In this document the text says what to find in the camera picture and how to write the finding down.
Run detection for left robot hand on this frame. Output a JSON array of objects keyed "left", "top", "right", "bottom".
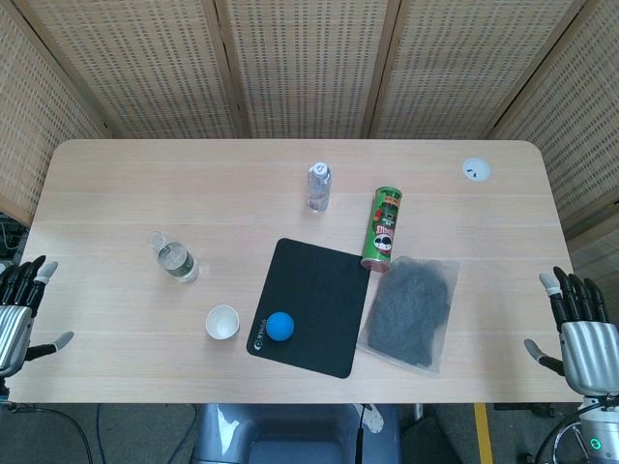
[{"left": 0, "top": 255, "right": 75, "bottom": 379}]

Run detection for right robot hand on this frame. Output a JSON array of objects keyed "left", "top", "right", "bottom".
[{"left": 523, "top": 266, "right": 619, "bottom": 396}]

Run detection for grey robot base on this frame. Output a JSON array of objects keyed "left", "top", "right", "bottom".
[{"left": 191, "top": 401, "right": 402, "bottom": 464}]

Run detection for white paper cup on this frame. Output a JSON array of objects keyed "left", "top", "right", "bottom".
[{"left": 205, "top": 304, "right": 242, "bottom": 341}]

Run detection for capped clear plastic water bottle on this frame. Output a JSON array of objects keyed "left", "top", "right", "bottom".
[{"left": 304, "top": 161, "right": 334, "bottom": 215}]

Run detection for yellow floor tape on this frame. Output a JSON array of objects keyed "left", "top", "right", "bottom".
[{"left": 473, "top": 402, "right": 495, "bottom": 464}]

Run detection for plastic bag of dark material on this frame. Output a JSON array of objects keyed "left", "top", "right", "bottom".
[{"left": 356, "top": 255, "right": 461, "bottom": 379}]

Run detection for green Pringles can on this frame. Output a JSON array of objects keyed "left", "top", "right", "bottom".
[{"left": 359, "top": 186, "right": 404, "bottom": 274}]

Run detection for blue ball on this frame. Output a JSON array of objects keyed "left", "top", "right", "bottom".
[{"left": 265, "top": 311, "right": 296, "bottom": 344}]

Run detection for black mouse pad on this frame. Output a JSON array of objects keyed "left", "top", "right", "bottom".
[{"left": 246, "top": 236, "right": 370, "bottom": 380}]

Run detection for woven bamboo folding screen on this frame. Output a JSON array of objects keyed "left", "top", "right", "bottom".
[{"left": 0, "top": 0, "right": 619, "bottom": 286}]

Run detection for black cable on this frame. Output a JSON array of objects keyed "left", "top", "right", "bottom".
[{"left": 0, "top": 403, "right": 98, "bottom": 464}]

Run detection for white table cable grommet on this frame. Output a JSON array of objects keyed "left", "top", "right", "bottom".
[{"left": 460, "top": 157, "right": 493, "bottom": 183}]

